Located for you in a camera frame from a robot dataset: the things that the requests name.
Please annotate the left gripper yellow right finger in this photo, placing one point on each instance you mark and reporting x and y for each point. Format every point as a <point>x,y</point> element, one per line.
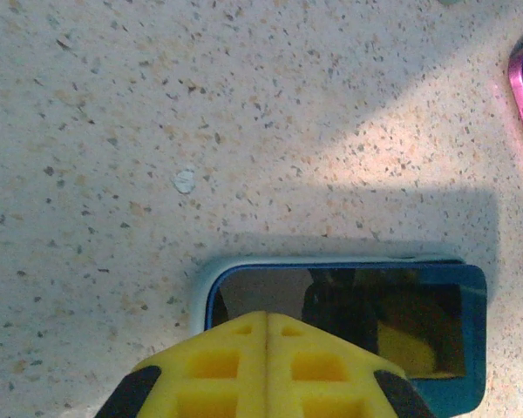
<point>331,383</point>

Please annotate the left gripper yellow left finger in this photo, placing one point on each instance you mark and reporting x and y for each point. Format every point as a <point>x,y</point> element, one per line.
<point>209,383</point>

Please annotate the light blue-grey phone case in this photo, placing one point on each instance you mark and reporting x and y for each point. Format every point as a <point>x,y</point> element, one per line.
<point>197,300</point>

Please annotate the black smartphone blue frame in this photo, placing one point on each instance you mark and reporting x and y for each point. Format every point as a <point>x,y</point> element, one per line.
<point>418,305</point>

